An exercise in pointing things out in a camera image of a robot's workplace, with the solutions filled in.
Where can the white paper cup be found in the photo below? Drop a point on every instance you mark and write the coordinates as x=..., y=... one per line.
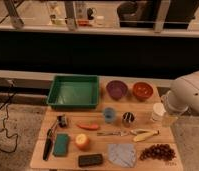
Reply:
x=158, y=112

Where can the black rectangular block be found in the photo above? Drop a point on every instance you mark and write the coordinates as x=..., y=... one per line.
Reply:
x=90, y=160

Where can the dark red grapes bunch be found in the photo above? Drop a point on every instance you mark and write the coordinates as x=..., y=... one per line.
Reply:
x=158, y=151

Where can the orange apple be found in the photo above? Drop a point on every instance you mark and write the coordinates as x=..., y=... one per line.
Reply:
x=82, y=141

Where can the orange bowl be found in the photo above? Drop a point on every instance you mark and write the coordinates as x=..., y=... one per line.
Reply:
x=142, y=91

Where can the metal fork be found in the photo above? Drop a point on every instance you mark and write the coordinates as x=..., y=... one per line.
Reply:
x=118, y=133

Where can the wooden board table top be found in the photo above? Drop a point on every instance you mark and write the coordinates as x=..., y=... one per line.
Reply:
x=99, y=144

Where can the purple bowl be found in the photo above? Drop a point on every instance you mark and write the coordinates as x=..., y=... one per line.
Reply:
x=116, y=89

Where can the orange carrot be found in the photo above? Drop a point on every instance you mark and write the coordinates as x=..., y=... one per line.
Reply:
x=88, y=126

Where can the blue-grey cloth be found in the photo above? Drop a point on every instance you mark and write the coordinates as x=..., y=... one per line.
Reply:
x=123, y=155

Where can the green sponge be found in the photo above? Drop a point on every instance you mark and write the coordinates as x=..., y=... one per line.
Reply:
x=61, y=145

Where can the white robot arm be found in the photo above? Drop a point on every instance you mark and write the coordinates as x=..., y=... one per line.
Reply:
x=183, y=94

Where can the black handled knife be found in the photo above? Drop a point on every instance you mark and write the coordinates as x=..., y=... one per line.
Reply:
x=49, y=141

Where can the yellow banana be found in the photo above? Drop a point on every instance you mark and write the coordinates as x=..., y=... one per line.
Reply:
x=141, y=135

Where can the green plastic tray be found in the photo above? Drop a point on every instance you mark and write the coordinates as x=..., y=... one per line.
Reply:
x=76, y=91

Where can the blue cup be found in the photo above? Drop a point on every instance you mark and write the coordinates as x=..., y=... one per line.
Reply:
x=109, y=115

